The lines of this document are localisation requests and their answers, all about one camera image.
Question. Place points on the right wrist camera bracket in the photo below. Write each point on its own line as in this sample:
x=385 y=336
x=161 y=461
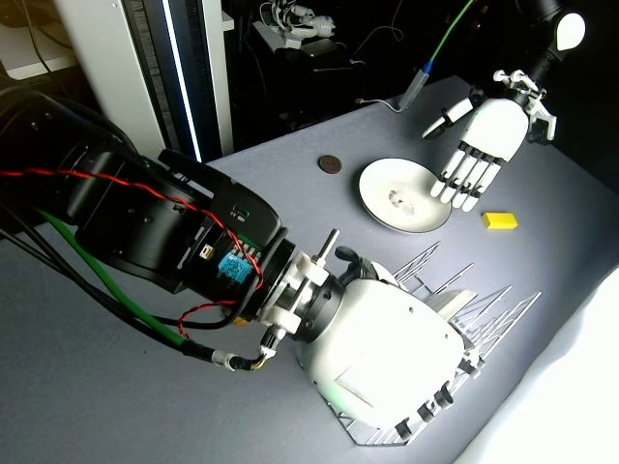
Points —
x=309 y=270

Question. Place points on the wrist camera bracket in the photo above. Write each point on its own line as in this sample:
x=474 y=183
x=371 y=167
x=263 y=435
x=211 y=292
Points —
x=309 y=270
x=546 y=121

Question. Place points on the silver adapter bar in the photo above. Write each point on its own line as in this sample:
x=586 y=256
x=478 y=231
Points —
x=413 y=92

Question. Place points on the white round plate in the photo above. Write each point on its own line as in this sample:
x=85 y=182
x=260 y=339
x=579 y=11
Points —
x=452 y=302
x=392 y=193

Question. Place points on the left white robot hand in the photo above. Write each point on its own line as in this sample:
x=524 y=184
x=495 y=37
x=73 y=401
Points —
x=498 y=125

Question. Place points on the brown round disc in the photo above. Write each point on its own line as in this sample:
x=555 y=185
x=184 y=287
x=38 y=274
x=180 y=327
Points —
x=330 y=164

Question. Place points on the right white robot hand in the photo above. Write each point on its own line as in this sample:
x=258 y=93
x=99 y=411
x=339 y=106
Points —
x=387 y=348

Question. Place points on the yellow rectangular block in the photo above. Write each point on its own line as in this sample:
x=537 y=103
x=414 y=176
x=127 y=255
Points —
x=500 y=221

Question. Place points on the white side desk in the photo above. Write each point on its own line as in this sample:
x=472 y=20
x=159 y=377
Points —
x=29 y=58

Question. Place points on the white cabinet with lit strip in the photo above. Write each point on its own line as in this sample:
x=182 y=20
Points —
x=111 y=72

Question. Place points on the dark grey box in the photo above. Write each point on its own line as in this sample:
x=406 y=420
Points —
x=319 y=48

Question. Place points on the white gadget on shelf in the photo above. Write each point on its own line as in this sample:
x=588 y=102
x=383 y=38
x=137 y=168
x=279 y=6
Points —
x=309 y=26

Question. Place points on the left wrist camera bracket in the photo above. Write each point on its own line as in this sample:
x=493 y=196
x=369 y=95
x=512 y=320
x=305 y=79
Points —
x=546 y=121

